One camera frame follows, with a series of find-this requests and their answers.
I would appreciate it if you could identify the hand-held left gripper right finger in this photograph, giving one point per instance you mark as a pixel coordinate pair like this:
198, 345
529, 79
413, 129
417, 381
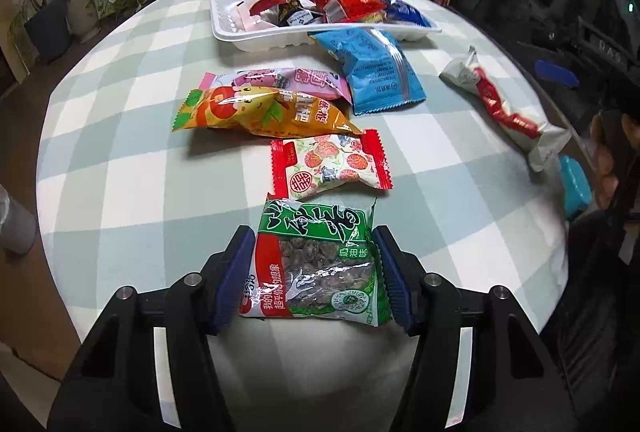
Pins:
395, 282

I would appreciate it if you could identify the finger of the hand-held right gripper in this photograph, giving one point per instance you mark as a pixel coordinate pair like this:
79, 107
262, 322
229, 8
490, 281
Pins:
555, 72

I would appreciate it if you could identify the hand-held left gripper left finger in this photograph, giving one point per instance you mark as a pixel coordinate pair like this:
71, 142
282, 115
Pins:
235, 282

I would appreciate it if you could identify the white and red packet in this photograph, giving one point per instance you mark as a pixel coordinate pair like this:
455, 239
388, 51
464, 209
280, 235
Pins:
500, 104

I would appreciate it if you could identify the green nut packet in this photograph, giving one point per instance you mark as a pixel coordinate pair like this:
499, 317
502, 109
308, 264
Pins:
315, 272

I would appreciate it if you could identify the red strawberry print packet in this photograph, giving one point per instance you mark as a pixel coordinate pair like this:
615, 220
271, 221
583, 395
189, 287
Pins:
330, 164

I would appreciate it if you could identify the long blue cake packet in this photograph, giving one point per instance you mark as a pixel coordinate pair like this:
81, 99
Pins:
407, 14

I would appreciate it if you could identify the orange snack packet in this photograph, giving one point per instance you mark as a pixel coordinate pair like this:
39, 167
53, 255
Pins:
250, 111

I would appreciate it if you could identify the light blue snack packet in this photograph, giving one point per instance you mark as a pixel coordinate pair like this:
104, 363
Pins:
372, 71

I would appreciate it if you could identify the pink cartoon snack packet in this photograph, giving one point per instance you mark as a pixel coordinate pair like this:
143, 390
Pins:
295, 79

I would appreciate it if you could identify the white plastic tray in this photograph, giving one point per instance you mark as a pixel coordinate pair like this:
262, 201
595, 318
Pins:
240, 36

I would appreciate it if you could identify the pale pink snack packet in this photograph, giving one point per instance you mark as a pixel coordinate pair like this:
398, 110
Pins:
247, 19

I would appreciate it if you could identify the black snack packet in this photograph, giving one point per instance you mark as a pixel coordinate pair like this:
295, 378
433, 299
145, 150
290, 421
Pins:
297, 14

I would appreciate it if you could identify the person's right hand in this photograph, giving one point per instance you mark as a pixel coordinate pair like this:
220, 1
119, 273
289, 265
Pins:
602, 171

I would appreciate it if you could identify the white trash bin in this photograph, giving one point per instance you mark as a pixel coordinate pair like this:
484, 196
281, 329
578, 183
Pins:
15, 222

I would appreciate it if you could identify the plant in white pot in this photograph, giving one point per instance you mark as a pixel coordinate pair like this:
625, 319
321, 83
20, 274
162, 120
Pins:
82, 9

